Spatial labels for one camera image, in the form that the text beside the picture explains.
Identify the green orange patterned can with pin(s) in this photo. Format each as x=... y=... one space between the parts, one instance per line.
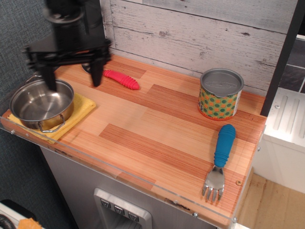
x=220 y=91

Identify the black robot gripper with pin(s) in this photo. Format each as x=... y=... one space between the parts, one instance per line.
x=68 y=44

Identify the dark grey left post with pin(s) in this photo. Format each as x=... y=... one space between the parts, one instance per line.
x=96 y=19

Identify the orange object bottom left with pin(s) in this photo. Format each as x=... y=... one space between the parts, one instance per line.
x=29 y=224

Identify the small stainless steel pot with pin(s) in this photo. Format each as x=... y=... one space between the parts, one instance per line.
x=38 y=107

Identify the silver dispenser button panel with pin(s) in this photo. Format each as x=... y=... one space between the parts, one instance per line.
x=121 y=211

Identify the grey toy cabinet front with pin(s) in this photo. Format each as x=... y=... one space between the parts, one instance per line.
x=78 y=183

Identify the clear acrylic edge guard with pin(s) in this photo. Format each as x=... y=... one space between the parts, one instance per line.
x=167 y=173

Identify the fork with blue handle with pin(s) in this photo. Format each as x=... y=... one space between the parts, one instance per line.
x=214 y=183

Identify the folded yellow cloth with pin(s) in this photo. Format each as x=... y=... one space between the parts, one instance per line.
x=82 y=107

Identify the dark grey right post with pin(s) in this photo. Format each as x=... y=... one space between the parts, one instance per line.
x=284 y=56

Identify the spoon with red handle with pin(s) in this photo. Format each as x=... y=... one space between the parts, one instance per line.
x=123 y=79

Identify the dark grey post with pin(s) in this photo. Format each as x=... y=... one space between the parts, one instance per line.
x=284 y=56
x=96 y=19

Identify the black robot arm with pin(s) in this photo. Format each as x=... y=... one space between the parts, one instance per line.
x=63 y=11

